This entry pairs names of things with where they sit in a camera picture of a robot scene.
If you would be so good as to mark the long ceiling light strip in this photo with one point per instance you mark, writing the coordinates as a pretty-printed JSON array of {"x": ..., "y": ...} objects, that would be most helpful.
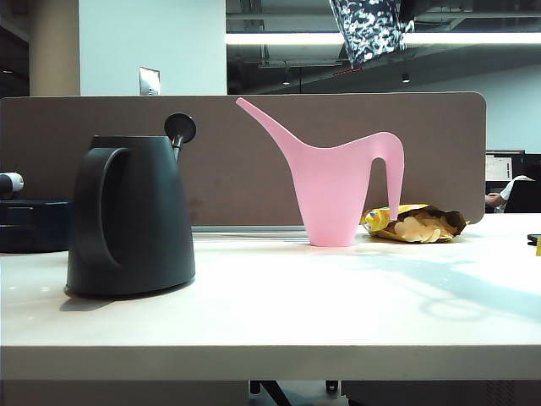
[{"x": 287, "y": 38}]

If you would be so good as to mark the pink plastic watering can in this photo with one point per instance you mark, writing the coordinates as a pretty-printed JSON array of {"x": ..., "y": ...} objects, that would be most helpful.
[{"x": 329, "y": 190}]

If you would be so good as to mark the computer monitor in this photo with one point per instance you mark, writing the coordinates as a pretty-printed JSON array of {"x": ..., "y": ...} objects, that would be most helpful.
[{"x": 496, "y": 167}]

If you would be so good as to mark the white cylinder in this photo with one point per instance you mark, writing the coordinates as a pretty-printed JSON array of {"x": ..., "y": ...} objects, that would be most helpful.
[{"x": 14, "y": 182}]

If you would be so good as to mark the black table bracket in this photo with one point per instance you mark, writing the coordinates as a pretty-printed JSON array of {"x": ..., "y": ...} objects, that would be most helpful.
[{"x": 332, "y": 385}]

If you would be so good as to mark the seated person in white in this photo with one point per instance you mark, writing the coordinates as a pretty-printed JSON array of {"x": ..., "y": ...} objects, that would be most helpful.
[{"x": 504, "y": 195}]

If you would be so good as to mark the black plastic watering kettle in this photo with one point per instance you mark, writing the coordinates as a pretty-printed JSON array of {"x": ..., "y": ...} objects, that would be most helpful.
[{"x": 148, "y": 220}]

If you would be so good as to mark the metal wall switch plate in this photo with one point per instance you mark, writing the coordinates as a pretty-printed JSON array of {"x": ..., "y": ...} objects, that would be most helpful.
[{"x": 149, "y": 80}]

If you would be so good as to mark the black office chair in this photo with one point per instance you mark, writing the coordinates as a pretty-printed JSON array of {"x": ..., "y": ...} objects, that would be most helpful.
[{"x": 526, "y": 199}]

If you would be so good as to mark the black table leg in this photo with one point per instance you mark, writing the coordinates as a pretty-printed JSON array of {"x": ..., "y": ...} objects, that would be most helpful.
[{"x": 266, "y": 393}]

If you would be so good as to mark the dark cabinet under table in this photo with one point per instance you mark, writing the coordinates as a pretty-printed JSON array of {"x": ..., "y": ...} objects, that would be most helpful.
[{"x": 444, "y": 395}]

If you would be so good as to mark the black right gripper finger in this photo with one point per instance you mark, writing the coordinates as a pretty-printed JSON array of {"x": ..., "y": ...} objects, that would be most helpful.
[{"x": 408, "y": 9}]

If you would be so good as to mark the small yellow object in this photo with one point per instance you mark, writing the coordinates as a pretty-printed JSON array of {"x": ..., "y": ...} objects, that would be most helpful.
[{"x": 539, "y": 247}]

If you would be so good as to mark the yellow potato chips bag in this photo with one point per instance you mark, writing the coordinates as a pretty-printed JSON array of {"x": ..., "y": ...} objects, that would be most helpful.
[{"x": 418, "y": 226}]

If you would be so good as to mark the aluminium partition base rail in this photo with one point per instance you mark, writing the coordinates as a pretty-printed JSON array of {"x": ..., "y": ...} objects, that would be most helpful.
[{"x": 249, "y": 230}]

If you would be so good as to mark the dark blue box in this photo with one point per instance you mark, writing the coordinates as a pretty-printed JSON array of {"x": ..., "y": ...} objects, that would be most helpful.
[{"x": 29, "y": 226}]

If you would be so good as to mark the small black flat object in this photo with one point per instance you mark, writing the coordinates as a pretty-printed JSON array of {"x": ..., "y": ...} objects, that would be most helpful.
[{"x": 533, "y": 240}]

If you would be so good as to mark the brown desk partition panel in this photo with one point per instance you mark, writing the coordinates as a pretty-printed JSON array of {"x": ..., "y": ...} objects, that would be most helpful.
[{"x": 236, "y": 177}]

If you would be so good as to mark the dark textured glass cup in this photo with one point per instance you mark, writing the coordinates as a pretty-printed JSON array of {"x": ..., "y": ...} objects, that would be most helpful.
[{"x": 367, "y": 29}]

